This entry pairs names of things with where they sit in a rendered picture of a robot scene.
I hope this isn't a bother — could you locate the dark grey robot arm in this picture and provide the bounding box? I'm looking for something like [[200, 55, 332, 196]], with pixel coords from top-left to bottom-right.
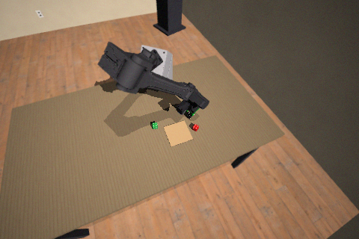
[[98, 42, 209, 115]]

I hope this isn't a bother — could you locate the red die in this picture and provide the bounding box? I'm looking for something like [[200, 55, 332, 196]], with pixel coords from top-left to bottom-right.
[[192, 124, 199, 131]]

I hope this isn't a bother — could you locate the tan flat mat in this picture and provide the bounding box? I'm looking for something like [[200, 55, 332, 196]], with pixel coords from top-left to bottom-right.
[[163, 120, 193, 146]]

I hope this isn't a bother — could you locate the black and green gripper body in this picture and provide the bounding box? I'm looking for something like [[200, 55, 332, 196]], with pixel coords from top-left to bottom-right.
[[188, 105, 200, 114]]

